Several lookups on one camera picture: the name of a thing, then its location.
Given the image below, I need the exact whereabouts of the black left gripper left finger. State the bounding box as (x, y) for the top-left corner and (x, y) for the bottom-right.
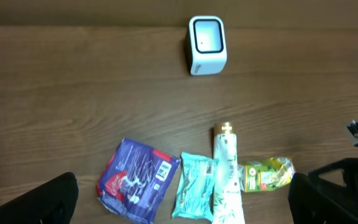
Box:
(0, 172), (79, 224)

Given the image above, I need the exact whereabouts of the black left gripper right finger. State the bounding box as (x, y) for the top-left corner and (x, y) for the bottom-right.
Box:
(288, 173), (358, 224)

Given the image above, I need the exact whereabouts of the white tube gold cap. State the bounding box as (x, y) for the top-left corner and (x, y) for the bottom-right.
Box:
(213, 122), (245, 224)

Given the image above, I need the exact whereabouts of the purple pad package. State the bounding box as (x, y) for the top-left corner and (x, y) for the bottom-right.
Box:
(96, 138), (181, 224)

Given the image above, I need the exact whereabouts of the teal wipes packet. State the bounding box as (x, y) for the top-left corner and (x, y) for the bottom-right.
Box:
(172, 152), (219, 222)

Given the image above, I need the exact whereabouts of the white barcode scanner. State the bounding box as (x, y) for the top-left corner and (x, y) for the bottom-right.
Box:
(185, 16), (227, 76)

